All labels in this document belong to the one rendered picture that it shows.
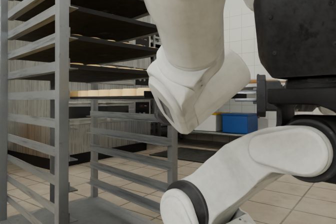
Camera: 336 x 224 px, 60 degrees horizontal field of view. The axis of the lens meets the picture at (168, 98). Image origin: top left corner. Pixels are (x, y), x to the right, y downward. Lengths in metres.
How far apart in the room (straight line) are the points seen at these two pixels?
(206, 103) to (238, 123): 3.62
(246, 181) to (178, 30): 0.44
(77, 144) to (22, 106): 0.70
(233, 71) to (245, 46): 4.31
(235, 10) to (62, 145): 4.26
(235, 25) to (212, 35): 4.56
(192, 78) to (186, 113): 0.05
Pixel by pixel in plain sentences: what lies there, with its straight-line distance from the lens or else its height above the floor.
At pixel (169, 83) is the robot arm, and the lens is 0.31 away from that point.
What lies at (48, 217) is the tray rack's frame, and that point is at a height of 0.15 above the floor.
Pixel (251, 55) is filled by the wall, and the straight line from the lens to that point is 4.64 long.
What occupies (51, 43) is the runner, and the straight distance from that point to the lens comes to 1.02.
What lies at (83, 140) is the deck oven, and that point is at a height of 0.25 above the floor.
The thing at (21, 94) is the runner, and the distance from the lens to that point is 1.29.
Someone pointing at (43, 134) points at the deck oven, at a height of 0.34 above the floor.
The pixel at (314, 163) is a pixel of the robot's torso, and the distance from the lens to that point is 0.54.
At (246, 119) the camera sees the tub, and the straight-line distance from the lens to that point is 3.95.
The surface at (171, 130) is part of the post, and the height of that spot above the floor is 0.56.
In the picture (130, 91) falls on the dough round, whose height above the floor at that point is 0.70.
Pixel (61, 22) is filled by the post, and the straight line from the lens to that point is 0.91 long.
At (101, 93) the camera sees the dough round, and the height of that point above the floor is 0.69.
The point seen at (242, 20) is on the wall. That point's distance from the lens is 4.80.
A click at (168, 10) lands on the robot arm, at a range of 0.24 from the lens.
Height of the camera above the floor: 0.67
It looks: level
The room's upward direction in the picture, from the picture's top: straight up
